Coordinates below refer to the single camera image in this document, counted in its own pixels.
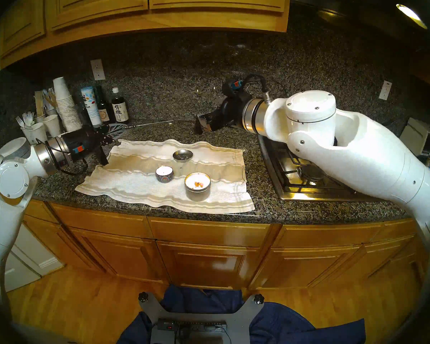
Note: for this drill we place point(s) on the small round metal dish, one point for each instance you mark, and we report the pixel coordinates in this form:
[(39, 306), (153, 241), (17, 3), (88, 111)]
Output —
[(182, 155)]

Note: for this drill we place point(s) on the soy sauce bottle white label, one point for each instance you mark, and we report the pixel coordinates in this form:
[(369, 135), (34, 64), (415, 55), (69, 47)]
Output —
[(121, 110)]

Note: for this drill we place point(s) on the dark blue cloth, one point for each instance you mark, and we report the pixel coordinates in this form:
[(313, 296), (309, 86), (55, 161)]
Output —
[(290, 325)]

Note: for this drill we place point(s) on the wooden base cabinets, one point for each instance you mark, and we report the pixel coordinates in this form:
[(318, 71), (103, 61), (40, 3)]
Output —
[(208, 261)]

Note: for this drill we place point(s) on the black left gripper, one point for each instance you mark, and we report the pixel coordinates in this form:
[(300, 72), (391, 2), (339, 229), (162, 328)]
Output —
[(82, 142)]

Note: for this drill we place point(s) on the black power strip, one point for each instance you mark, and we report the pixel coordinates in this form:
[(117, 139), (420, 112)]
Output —
[(191, 325)]

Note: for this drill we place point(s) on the range hood lamp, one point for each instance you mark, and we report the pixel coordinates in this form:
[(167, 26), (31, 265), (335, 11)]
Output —
[(410, 13)]

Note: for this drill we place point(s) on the black base plate knob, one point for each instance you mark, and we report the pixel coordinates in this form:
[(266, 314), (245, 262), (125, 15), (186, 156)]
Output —
[(143, 297), (259, 299)]

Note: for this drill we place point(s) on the steel gas stove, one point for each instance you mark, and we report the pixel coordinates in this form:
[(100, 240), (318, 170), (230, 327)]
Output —
[(290, 178)]

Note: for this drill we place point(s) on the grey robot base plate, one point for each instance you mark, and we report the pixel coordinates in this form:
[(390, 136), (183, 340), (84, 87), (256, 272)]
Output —
[(243, 318)]

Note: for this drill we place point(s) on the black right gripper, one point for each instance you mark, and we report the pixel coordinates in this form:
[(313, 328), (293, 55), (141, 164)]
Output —
[(234, 112)]

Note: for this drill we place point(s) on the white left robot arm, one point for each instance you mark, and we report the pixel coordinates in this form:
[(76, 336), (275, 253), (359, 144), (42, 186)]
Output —
[(3, 210)]

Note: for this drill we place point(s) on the paper cup holding wooden sticks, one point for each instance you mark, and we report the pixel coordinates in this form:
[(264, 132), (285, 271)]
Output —
[(40, 118)]

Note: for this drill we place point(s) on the dark range hood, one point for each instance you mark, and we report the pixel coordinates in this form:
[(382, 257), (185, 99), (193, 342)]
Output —
[(344, 6)]

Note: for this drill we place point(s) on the paper cup holding forks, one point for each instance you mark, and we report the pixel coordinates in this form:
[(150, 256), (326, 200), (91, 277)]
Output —
[(29, 135)]

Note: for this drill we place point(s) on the wooden wall cabinets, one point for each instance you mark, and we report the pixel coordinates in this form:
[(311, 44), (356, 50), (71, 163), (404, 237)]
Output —
[(93, 6)]

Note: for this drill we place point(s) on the stack of white paper cups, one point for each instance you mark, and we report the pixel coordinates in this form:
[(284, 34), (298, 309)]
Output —
[(67, 106)]

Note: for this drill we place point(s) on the white beige striped towel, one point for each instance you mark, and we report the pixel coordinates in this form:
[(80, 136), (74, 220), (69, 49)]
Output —
[(147, 192)]

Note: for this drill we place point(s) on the round tin candle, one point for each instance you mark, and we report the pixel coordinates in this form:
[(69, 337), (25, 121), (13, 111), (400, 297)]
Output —
[(197, 187)]

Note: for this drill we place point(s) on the flat wooden stirrer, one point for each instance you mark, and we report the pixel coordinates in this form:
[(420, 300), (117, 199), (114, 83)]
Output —
[(39, 101)]

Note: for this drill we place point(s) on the white narrow wall outlet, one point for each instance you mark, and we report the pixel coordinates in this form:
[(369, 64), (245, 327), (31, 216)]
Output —
[(385, 90)]

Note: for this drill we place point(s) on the white double wall outlet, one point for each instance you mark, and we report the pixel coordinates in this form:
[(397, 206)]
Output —
[(98, 69)]

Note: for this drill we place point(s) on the wooden utensil bundle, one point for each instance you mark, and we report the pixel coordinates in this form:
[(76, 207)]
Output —
[(51, 99)]

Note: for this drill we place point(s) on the white paper cup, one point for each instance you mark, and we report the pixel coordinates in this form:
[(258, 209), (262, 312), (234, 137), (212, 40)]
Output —
[(52, 124), (39, 132)]

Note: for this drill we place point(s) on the white plastic fork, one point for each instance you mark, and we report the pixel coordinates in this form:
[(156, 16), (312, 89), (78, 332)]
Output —
[(20, 122), (28, 117)]

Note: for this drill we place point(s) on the small patterned candle cup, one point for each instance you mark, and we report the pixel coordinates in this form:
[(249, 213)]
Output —
[(164, 175)]

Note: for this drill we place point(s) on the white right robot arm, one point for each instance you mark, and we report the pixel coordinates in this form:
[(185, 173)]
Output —
[(362, 157)]

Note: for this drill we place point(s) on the black metal candle snuffer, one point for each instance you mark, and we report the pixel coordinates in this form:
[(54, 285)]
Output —
[(197, 127)]

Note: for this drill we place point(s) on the white blue salt canister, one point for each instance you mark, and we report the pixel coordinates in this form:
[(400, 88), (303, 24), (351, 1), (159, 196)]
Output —
[(91, 106)]

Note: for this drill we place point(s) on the dark glass bottle beige label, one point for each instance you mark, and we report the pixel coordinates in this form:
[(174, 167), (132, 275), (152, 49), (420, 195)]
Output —
[(105, 112)]

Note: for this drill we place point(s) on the white panelled door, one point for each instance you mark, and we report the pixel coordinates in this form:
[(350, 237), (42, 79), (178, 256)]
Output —
[(28, 261)]

